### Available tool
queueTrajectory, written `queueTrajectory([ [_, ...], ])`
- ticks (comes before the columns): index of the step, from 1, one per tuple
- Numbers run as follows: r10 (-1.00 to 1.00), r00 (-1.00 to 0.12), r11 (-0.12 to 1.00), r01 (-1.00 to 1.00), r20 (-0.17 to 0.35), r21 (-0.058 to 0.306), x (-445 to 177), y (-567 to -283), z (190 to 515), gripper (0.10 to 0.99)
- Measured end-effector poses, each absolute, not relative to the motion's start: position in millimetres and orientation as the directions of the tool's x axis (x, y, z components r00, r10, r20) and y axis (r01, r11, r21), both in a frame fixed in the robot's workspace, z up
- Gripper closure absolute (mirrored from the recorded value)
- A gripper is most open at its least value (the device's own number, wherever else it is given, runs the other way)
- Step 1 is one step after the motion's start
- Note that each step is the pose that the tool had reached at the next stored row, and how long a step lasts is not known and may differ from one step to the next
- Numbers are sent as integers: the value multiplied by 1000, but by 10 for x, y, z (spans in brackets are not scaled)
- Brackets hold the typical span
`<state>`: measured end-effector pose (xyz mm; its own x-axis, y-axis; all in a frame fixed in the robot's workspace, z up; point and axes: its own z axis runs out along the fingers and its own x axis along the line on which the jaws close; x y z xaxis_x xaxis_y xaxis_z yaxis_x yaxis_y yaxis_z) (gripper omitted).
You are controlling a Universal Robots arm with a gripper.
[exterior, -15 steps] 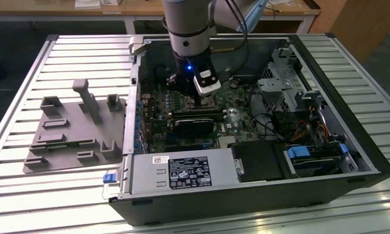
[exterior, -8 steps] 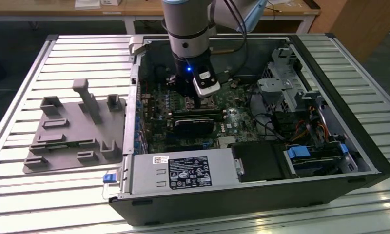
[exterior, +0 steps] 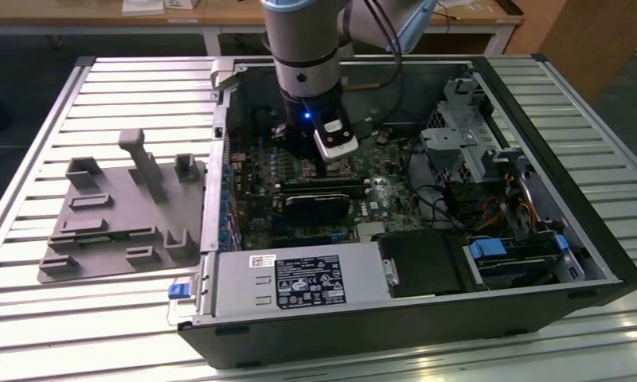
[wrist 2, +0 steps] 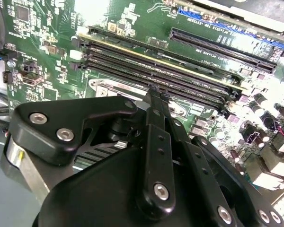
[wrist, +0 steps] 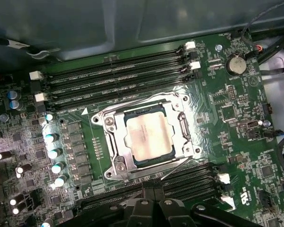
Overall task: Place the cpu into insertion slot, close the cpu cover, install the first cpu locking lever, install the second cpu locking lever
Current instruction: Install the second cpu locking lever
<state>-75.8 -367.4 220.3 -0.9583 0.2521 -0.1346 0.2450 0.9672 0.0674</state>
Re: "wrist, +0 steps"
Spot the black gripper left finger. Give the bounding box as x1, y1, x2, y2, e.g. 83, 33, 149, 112
59, 181, 155, 227

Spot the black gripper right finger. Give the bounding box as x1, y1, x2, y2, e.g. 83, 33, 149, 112
154, 181, 263, 227

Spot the thin wire locking lever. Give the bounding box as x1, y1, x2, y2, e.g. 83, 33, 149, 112
100, 92, 179, 116
160, 155, 196, 182

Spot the silver square CPU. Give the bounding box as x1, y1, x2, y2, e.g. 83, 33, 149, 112
124, 111, 176, 166

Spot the black RAM slot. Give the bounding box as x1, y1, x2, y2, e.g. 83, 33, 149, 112
80, 183, 231, 213
47, 70, 203, 107
89, 164, 225, 197
164, 195, 236, 211
35, 61, 202, 102
44, 51, 199, 88
81, 172, 231, 206
29, 41, 196, 82

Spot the metal CPU socket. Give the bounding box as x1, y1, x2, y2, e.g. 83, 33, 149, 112
91, 93, 202, 182

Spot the green motherboard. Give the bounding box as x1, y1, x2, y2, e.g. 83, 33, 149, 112
0, 33, 284, 227

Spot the dark capacitor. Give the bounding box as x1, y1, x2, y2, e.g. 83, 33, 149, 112
12, 204, 27, 215
9, 193, 26, 206
16, 163, 33, 175
0, 150, 13, 161

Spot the round coin battery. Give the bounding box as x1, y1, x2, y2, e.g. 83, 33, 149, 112
226, 53, 247, 76

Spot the black open PC case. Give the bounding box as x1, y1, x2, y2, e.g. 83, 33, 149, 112
0, 0, 284, 133

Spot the thin black wire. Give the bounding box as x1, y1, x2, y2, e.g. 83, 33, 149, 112
241, 0, 284, 59

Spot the thick black cable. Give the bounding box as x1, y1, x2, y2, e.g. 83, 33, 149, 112
259, 34, 284, 65

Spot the black cable white label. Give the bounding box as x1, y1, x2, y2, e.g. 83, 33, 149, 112
0, 37, 60, 60

